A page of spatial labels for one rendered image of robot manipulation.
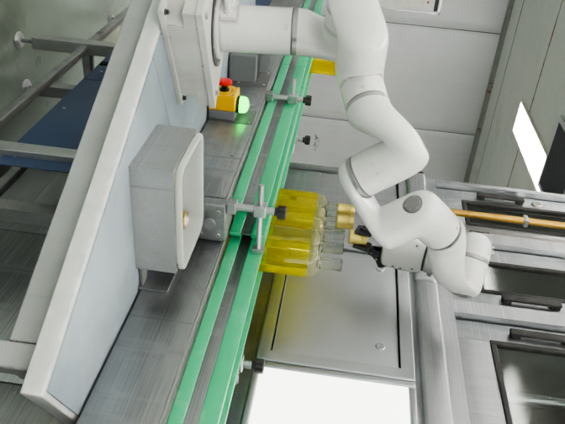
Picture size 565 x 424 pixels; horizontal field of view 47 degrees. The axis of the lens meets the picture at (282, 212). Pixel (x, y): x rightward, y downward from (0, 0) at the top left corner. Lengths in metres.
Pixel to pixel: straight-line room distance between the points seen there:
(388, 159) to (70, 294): 0.59
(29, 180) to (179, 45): 0.96
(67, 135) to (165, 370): 0.77
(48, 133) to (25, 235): 0.30
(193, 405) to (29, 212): 0.78
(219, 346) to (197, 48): 0.56
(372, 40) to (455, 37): 6.30
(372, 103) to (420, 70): 6.39
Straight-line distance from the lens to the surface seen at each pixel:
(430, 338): 1.54
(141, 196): 1.16
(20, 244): 1.83
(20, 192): 2.06
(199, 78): 1.35
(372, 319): 1.55
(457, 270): 1.36
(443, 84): 7.67
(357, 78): 1.25
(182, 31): 1.26
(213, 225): 1.39
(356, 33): 1.22
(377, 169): 1.20
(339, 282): 1.63
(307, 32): 1.34
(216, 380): 1.15
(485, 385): 1.53
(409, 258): 1.54
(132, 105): 1.16
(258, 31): 1.34
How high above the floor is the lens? 1.10
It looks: 4 degrees down
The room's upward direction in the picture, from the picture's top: 97 degrees clockwise
